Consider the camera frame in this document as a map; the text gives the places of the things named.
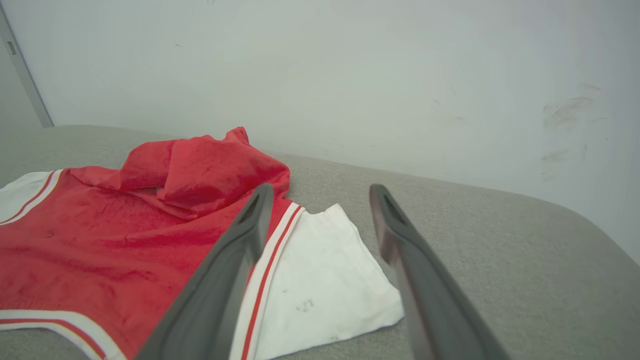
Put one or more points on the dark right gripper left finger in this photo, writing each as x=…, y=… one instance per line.
x=210, y=310

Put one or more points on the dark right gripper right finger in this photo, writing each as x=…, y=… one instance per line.
x=440, y=315

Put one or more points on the red white basketball jersey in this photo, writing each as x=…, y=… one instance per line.
x=100, y=240

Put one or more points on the grey door frame strip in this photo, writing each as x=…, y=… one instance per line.
x=22, y=70

